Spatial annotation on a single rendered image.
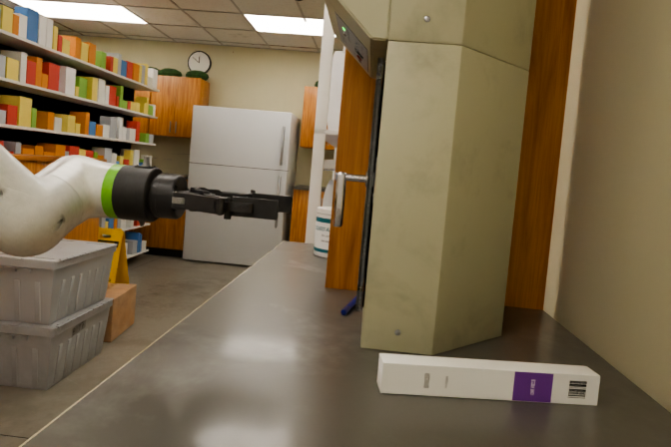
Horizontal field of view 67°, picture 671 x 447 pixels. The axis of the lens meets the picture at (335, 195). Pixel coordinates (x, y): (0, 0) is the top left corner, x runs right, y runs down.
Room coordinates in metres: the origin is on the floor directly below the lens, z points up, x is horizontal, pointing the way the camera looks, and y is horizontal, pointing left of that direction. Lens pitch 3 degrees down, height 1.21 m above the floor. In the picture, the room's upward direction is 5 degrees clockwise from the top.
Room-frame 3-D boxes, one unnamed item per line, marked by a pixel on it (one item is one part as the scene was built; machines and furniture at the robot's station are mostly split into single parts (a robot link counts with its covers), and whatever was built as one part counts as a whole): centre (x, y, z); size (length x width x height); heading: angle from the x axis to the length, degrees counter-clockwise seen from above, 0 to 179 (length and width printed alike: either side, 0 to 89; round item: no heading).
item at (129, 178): (0.85, 0.32, 1.15); 0.09 x 0.06 x 0.12; 177
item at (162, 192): (0.84, 0.25, 1.14); 0.09 x 0.08 x 0.07; 87
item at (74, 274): (2.69, 1.49, 0.49); 0.60 x 0.42 x 0.33; 176
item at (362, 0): (0.93, -0.01, 1.46); 0.32 x 0.12 x 0.10; 176
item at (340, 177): (0.82, -0.02, 1.17); 0.05 x 0.03 x 0.10; 86
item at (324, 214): (1.58, -0.01, 1.02); 0.13 x 0.13 x 0.15
